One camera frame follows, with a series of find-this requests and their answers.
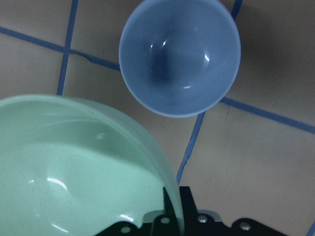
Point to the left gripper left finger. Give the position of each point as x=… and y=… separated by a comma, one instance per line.
x=166, y=223

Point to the blue bowl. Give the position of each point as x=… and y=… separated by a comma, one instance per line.
x=179, y=58

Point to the green bowl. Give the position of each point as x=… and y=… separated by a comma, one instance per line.
x=73, y=167

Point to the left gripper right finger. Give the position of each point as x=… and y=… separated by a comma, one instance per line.
x=196, y=223

